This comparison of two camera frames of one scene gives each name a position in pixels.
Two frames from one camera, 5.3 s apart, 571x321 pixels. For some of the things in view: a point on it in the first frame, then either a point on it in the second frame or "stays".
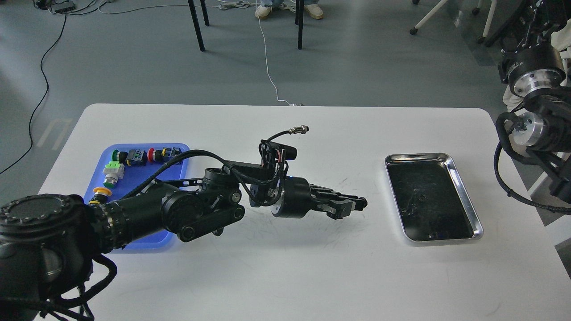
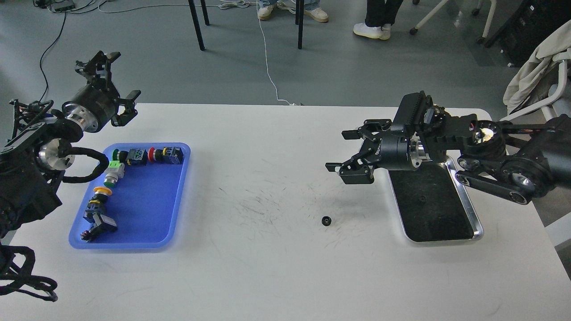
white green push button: (114, 170) stays
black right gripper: (534, 68) to (396, 151)
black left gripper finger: (337, 209) to (130, 111)
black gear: (363, 203) to (326, 220)
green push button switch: (134, 158) stays
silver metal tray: (432, 203) stays
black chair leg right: (299, 20) stays
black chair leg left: (196, 25) stays
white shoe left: (263, 11) stays
